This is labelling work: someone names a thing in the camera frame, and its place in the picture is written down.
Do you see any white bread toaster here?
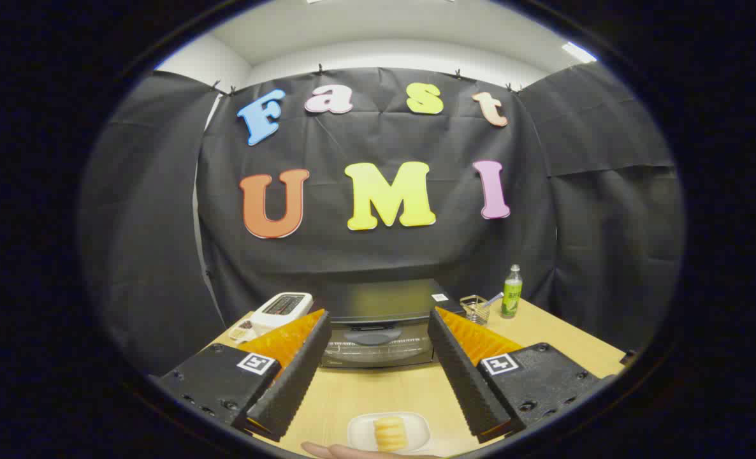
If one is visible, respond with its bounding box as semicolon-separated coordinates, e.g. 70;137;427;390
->
251;292;314;330

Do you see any ridged yellow bread roll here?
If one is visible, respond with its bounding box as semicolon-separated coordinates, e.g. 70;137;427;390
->
373;416;409;453

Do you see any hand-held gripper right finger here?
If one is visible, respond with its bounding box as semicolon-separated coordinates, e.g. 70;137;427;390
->
428;307;614;444

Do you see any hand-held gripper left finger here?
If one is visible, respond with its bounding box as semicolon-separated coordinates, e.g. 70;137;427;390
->
150;309;332;442

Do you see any ceiling light panel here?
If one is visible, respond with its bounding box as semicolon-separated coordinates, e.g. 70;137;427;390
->
562;42;598;64

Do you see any green drink bottle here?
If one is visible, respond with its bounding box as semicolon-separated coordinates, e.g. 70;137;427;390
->
501;265;523;319

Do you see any black toaster oven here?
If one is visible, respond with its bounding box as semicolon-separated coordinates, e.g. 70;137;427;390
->
319;279;465;369

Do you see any clear glass cup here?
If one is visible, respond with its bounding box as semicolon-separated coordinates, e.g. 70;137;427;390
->
460;295;490;326

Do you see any white oval dish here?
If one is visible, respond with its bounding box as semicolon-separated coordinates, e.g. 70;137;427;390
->
347;411;431;454

